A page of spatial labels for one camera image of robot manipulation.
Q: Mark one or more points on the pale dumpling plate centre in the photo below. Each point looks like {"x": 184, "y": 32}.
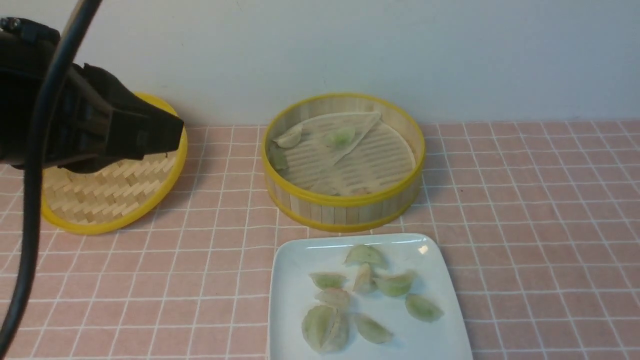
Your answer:
{"x": 335, "y": 297}

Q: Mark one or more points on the bamboo steamer basket yellow rim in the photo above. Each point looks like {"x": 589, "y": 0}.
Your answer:
{"x": 357, "y": 167}

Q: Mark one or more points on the pale dumpling steamer upper left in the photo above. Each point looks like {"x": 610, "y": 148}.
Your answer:
{"x": 290, "y": 138}

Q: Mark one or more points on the white square plate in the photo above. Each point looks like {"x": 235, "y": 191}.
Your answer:
{"x": 293, "y": 294}

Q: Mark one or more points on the green dumpling steamer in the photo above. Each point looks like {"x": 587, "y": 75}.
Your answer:
{"x": 395, "y": 285}
{"x": 366, "y": 254}

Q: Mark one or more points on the large green dumpling plate bottom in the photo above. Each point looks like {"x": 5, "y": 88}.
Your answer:
{"x": 326, "y": 329}

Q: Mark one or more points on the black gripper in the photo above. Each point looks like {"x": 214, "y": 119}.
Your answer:
{"x": 96, "y": 120}

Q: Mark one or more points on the woven bamboo steamer lid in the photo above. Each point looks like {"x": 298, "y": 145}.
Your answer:
{"x": 112, "y": 198}

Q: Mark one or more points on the green dumpling plate upper left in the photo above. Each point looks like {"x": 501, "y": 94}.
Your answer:
{"x": 328, "y": 280}

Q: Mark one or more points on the pink checked tablecloth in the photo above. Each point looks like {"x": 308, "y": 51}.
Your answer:
{"x": 538, "y": 224}

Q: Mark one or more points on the pale dumpling plate upright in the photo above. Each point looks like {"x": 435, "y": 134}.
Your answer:
{"x": 364, "y": 282}

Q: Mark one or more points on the green dumpling plate bottom centre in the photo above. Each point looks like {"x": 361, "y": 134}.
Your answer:
{"x": 371, "y": 330}

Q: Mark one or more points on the green dumpling plate right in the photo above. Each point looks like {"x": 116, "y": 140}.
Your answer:
{"x": 422, "y": 309}

